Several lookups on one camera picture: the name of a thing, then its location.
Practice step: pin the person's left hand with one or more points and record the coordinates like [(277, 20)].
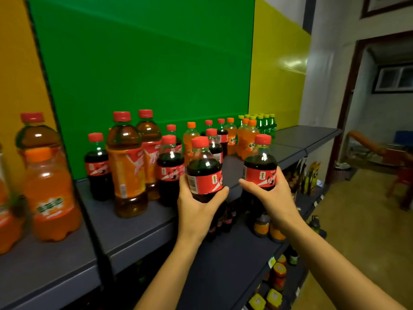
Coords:
[(193, 219)]

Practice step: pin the person's right hand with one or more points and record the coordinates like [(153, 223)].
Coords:
[(277, 206)]

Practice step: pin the group of dark cola bottles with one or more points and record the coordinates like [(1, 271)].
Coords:
[(170, 187)]

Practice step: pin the red-capped black cola bottle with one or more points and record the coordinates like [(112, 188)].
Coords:
[(98, 177), (259, 163), (203, 167)]

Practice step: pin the cluster of green soda bottles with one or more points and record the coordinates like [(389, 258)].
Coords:
[(266, 125)]

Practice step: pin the person's right forearm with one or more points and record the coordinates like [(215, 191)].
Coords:
[(335, 274)]

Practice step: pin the person's left forearm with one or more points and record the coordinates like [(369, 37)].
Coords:
[(167, 277)]

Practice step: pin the orange-label jar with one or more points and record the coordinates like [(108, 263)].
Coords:
[(277, 234), (261, 226)]

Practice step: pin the dark green small bottle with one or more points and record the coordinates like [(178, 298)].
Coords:
[(293, 256), (314, 224)]

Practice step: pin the orange-lidded red jar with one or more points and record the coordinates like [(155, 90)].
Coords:
[(281, 259), (279, 276)]

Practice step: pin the shelf price tag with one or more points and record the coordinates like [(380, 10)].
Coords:
[(272, 262)]

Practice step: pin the dark waste basket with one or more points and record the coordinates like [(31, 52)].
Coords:
[(342, 172)]

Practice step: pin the yellow-lidded dark jar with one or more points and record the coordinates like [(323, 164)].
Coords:
[(274, 298), (257, 301)]

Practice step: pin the brown wooden armchair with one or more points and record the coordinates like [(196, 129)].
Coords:
[(371, 146)]

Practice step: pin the red stool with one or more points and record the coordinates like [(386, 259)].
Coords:
[(405, 177)]

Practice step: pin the blue chair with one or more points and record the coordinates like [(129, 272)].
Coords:
[(403, 138)]

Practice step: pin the yellow backing board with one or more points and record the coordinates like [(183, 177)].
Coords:
[(277, 61)]

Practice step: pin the white framed window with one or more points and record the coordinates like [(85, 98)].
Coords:
[(393, 79)]

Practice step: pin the dark framed picture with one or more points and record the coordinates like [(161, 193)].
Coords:
[(387, 3)]

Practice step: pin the orange backing board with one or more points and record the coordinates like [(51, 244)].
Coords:
[(19, 61)]

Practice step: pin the brown door frame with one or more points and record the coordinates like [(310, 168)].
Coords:
[(346, 109)]

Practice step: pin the dark shelf end post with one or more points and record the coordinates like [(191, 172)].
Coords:
[(309, 12)]

